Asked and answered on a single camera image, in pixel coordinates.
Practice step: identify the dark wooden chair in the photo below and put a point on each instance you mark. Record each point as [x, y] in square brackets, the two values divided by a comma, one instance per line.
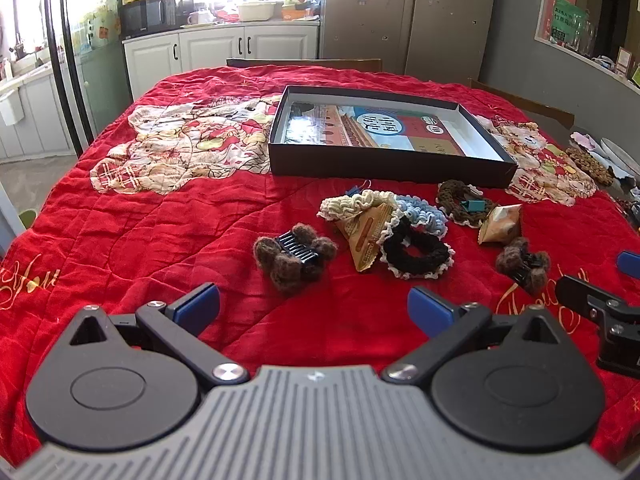
[300, 64]
[525, 105]

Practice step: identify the green sign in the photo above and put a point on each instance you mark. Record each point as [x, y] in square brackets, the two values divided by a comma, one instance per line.
[567, 22]

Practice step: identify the brown crocheted scrunchie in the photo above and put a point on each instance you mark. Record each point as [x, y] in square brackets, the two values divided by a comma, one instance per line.
[450, 200]

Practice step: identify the white mug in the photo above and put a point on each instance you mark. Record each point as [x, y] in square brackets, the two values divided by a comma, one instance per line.
[200, 17]

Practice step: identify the small framed picture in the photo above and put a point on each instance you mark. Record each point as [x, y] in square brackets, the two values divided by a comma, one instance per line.
[623, 62]

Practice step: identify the green card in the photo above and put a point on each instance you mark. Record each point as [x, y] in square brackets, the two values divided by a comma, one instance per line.
[636, 74]

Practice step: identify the white wall shelf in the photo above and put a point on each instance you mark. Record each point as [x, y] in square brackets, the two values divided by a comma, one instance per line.
[542, 40]

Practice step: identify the brown fuzzy hair claw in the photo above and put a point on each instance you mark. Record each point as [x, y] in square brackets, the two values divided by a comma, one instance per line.
[280, 270]
[510, 260]

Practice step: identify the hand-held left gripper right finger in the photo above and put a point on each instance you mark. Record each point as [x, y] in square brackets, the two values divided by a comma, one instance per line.
[430, 310]

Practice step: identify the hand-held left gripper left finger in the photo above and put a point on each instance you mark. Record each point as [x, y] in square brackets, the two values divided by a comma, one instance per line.
[197, 305]

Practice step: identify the red printed blanket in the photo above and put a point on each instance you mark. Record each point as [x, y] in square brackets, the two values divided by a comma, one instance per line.
[175, 240]

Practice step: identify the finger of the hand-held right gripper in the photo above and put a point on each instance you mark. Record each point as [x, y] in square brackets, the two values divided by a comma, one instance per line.
[580, 295]
[630, 263]

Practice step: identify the cream crocheted scrunchie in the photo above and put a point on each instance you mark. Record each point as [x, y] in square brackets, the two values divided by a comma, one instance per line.
[345, 206]

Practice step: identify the red paper bag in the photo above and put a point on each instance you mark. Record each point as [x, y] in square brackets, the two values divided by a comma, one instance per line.
[547, 5]

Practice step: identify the white kitchen cabinet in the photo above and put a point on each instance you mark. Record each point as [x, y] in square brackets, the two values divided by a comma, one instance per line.
[210, 47]

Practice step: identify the white plate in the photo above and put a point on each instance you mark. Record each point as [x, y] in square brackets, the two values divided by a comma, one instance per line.
[620, 152]

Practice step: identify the grey refrigerator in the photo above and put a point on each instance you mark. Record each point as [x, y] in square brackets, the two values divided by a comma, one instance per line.
[370, 25]

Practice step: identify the black microwave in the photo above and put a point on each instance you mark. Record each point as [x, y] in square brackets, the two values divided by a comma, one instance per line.
[145, 15]

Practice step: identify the striped triangular snack packet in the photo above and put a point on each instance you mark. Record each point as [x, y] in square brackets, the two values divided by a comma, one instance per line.
[367, 240]

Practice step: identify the teal binder clip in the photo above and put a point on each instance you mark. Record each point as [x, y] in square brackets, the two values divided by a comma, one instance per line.
[475, 206]

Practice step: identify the brown woven coaster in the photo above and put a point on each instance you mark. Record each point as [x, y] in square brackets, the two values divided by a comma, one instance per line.
[590, 165]

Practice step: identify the clear drinking glass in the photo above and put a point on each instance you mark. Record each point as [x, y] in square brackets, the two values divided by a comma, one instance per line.
[591, 37]
[576, 32]

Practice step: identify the black cardboard box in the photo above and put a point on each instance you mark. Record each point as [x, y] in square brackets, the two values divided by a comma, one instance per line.
[380, 166]

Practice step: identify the blue binder clip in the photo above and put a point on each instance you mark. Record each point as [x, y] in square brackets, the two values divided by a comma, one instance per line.
[354, 191]

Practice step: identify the blue crocheted scrunchie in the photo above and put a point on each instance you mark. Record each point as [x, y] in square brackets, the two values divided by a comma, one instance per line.
[425, 217]

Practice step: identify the orange triangular snack packet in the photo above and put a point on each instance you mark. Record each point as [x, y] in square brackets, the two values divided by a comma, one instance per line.
[500, 225]

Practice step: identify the white plastic basin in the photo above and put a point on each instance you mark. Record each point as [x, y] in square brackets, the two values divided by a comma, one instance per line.
[257, 11]

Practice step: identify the black white-trimmed scrunchie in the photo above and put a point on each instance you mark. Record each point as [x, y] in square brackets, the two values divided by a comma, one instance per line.
[425, 255]

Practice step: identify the orange box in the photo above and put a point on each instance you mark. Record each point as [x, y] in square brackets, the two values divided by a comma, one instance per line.
[295, 12]

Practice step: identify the printed paper sheet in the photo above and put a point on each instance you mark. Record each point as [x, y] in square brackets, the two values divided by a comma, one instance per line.
[400, 127]

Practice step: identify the pink scalloped cloth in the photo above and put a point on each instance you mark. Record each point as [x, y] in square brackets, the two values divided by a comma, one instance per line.
[585, 139]

